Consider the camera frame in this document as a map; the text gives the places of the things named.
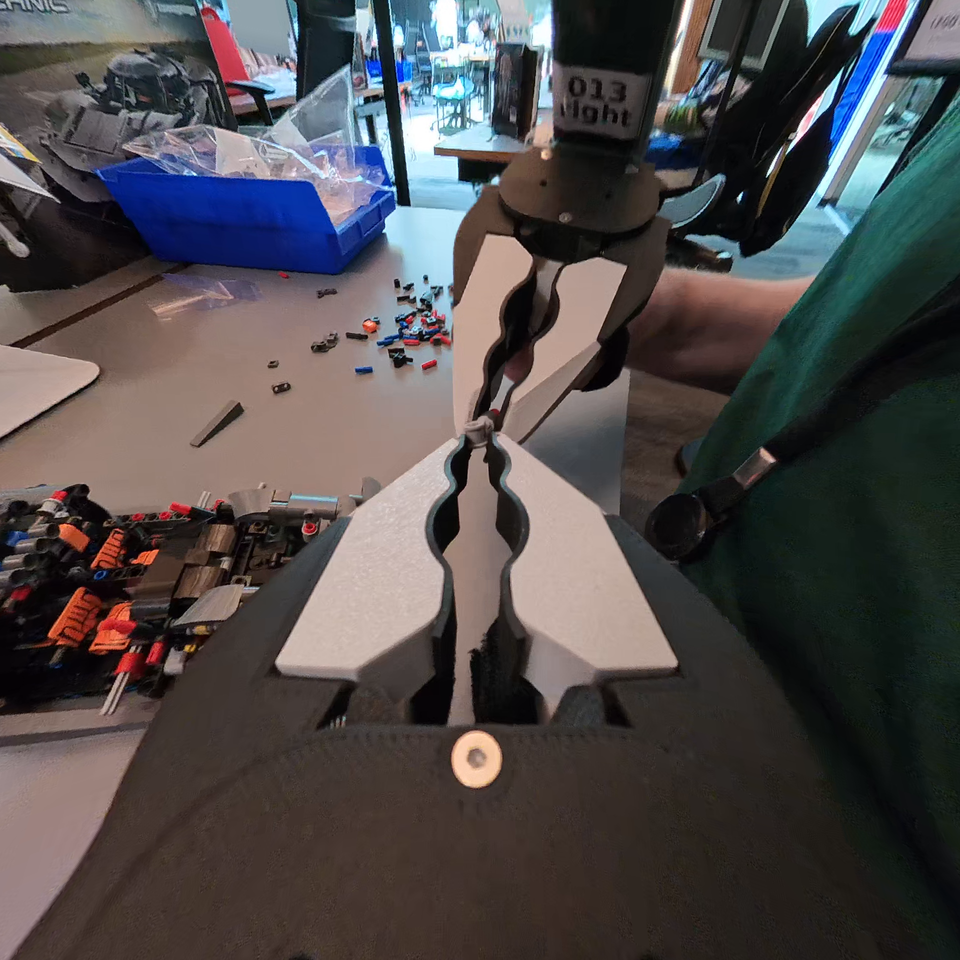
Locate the black backpack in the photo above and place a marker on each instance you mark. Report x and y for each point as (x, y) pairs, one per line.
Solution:
(795, 135)

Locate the crumpled clear plastic bags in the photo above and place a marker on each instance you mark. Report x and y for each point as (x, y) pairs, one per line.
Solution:
(247, 150)

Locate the grey wedge lego piece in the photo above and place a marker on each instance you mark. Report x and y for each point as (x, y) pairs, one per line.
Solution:
(217, 425)

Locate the flat clear plastic bag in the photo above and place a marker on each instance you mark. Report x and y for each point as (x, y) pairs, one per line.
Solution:
(202, 296)

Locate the partly built lego model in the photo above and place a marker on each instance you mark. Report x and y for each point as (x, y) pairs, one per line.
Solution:
(112, 570)

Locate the person's right hand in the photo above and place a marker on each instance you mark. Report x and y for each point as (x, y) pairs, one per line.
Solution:
(675, 330)

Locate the black upright box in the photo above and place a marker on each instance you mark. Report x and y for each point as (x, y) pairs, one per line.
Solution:
(516, 90)

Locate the person's right forearm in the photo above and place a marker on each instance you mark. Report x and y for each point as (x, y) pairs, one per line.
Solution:
(757, 330)

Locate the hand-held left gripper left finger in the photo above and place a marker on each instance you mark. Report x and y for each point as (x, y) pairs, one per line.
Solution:
(360, 592)

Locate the pile of lego pieces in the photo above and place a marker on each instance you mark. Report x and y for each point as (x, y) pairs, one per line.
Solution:
(420, 330)

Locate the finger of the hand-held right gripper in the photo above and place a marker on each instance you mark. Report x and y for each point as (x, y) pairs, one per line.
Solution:
(585, 307)
(480, 300)

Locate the small grey lego connector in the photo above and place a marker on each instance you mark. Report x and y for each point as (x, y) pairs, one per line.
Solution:
(478, 431)

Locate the wooden background table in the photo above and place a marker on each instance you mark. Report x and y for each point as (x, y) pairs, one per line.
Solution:
(480, 146)

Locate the black vertical pole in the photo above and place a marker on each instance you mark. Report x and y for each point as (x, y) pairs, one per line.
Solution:
(390, 97)

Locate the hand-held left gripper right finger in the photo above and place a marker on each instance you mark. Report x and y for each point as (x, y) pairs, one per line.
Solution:
(592, 600)

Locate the blue plastic bin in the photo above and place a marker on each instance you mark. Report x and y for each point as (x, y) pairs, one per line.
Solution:
(225, 217)

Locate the person in green shirt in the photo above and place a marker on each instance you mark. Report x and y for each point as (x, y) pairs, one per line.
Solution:
(862, 375)

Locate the lego set cardboard box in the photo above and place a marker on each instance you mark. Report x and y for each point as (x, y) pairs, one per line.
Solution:
(97, 112)

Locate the red chair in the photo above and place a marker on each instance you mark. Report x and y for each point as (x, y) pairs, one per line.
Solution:
(225, 52)

